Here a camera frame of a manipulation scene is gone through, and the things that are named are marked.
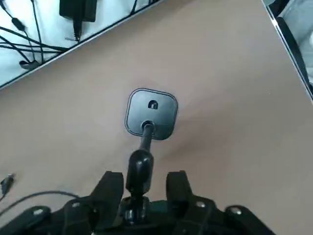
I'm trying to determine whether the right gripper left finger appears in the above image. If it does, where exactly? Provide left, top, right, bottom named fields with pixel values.
left=0, top=171, right=124, bottom=235

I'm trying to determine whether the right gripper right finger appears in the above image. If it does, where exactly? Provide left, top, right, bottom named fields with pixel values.
left=167, top=171, right=277, bottom=235

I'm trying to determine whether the black desktop phone stand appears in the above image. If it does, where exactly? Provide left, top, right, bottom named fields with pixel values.
left=119, top=87, right=179, bottom=221

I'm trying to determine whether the black power adapter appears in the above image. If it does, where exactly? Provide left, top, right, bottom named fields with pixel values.
left=59, top=0, right=98, bottom=23

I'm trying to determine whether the thin black gripper wire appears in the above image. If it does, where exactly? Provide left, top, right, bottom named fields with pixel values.
left=0, top=190, right=79, bottom=216

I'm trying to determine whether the black cable strap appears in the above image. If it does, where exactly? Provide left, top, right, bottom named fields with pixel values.
left=19, top=59, right=40, bottom=71

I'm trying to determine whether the aluminium table rail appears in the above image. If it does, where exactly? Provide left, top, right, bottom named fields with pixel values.
left=265, top=0, right=313, bottom=100

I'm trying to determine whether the black cable with ferrite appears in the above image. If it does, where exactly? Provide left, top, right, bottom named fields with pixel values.
left=1, top=0, right=45, bottom=64

